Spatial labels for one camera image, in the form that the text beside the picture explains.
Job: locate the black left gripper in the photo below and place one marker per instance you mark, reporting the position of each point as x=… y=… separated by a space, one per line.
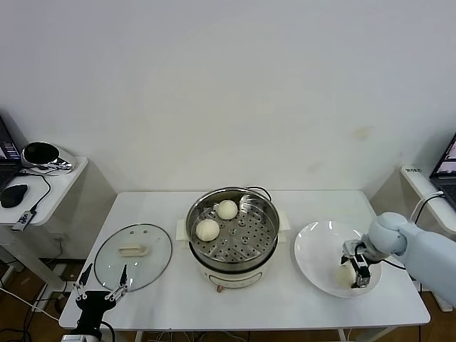
x=92 y=302

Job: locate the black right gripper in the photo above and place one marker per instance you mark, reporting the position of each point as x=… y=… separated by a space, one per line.
x=360 y=256

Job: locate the white steamed baozi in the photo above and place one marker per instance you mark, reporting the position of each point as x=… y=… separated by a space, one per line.
x=227 y=209
x=343 y=278
x=207 y=230

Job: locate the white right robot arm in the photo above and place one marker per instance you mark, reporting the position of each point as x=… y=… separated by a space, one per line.
x=427 y=253

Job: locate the perforated steel steamer basket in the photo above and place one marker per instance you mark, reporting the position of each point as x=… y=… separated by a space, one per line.
x=249 y=246

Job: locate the white round plate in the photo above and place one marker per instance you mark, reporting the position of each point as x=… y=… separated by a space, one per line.
x=317 y=249

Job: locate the white side desk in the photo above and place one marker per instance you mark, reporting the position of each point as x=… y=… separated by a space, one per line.
x=60 y=192
x=415 y=180

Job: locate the grey usb hub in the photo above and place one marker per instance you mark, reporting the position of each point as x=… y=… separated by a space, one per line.
x=23 y=220

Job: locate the small printed desk label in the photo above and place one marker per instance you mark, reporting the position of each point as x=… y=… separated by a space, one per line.
x=413 y=170

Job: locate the cream electric cooker base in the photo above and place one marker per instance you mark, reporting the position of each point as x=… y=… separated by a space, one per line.
x=233 y=279

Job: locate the black computer mouse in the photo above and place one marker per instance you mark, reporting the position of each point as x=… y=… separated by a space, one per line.
x=13 y=196

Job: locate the black laptop pink screen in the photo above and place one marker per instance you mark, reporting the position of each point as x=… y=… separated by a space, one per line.
x=445 y=181

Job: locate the chrome rounded device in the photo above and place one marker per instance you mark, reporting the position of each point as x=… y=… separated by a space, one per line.
x=39 y=155

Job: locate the black laptop dark screen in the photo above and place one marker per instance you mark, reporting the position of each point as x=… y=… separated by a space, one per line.
x=6 y=167

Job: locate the white wall socket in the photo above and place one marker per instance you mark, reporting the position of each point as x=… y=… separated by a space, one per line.
x=61 y=237

